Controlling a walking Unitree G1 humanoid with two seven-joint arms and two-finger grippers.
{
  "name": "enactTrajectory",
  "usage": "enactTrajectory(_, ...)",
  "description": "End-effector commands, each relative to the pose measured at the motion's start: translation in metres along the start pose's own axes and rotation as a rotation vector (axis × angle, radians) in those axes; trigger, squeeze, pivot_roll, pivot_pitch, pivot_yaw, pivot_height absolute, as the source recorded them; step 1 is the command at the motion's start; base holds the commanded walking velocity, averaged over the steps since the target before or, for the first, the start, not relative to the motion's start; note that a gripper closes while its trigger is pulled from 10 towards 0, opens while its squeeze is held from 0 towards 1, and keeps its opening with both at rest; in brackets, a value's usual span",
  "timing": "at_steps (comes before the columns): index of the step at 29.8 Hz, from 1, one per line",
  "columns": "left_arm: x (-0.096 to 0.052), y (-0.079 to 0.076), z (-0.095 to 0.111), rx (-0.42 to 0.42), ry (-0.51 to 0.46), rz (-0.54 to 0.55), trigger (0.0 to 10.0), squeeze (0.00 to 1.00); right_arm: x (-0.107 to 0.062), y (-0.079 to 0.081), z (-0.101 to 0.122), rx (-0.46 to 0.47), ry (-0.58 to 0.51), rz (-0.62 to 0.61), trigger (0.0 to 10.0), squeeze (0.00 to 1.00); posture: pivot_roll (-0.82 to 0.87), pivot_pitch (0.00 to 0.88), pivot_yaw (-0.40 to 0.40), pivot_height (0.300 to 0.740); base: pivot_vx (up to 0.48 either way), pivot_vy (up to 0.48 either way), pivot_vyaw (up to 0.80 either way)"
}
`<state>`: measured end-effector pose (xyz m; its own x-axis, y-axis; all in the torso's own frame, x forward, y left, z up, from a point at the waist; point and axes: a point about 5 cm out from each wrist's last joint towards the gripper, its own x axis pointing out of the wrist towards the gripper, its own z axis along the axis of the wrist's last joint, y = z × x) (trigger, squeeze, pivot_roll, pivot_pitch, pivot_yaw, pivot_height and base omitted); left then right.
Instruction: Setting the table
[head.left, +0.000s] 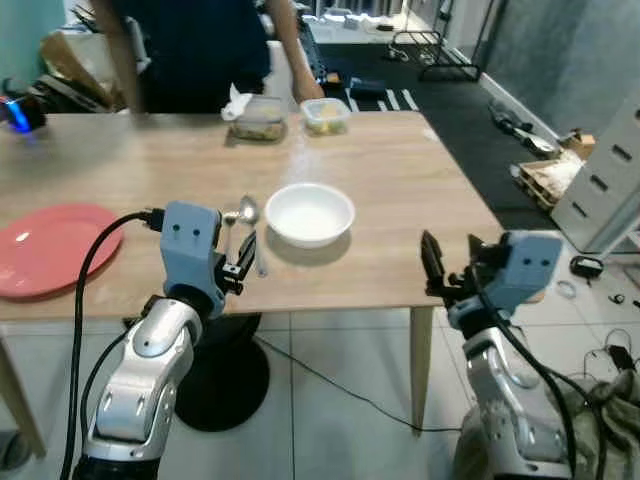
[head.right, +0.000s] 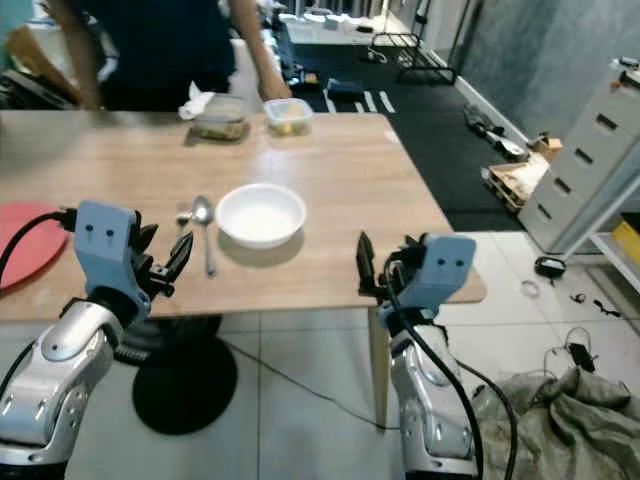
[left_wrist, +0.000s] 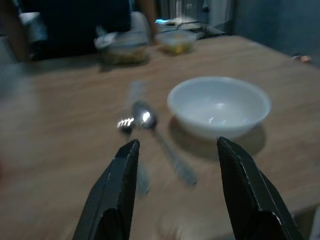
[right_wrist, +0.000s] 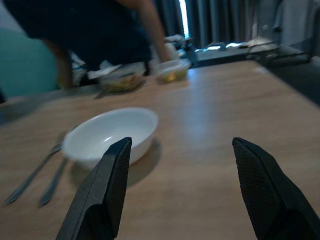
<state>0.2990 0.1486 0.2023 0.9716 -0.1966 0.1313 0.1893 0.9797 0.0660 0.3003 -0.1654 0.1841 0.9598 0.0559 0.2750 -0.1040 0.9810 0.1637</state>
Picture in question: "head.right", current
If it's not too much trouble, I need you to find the metal spoon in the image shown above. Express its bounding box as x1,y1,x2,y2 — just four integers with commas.
192,195,218,278

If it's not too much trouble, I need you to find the white bowl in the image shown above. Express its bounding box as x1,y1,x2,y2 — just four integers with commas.
216,183,308,251

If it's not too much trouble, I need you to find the wooden table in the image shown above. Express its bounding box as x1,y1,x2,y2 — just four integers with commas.
0,110,488,433

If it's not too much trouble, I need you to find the pink plate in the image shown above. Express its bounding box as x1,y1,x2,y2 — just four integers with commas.
0,201,69,291

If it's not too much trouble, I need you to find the small black floor item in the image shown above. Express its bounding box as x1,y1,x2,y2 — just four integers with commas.
535,255,567,280

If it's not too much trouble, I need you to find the glass food container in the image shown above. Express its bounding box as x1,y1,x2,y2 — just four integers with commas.
192,95,251,142

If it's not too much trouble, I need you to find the white tissue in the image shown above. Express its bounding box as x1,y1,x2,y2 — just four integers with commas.
178,82,217,122

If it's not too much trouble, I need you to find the clear plastic food container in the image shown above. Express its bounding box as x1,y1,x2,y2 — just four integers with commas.
265,97,314,137

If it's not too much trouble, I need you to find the white drawer cabinet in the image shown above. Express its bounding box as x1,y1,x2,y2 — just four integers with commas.
520,62,640,257

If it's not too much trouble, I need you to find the black metal rack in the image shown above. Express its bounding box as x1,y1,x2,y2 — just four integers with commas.
370,30,457,84

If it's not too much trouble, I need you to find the person in dark shirt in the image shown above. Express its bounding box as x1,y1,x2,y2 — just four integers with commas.
45,0,293,112

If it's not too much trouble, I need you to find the black charger on floor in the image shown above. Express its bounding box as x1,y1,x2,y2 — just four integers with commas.
565,343,594,372

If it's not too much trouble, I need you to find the white shelf unit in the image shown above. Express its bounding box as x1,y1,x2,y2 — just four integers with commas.
590,230,640,293

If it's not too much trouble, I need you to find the brown cardboard box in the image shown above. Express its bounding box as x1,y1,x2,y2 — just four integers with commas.
5,25,83,103

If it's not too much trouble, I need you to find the yellow box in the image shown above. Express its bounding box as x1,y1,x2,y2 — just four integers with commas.
610,220,640,263

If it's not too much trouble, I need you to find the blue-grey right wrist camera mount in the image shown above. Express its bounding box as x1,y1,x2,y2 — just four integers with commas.
400,235,477,312

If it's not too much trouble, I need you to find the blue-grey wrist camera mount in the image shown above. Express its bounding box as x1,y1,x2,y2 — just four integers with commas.
400,235,477,312
76,200,152,323

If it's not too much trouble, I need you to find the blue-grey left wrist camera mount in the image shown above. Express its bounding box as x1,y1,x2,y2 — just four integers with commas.
76,200,152,323

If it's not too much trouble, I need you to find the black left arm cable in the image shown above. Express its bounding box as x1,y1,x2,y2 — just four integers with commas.
0,208,81,291

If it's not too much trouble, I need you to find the thin black floor cable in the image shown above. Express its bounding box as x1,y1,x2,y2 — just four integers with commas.
220,335,396,432

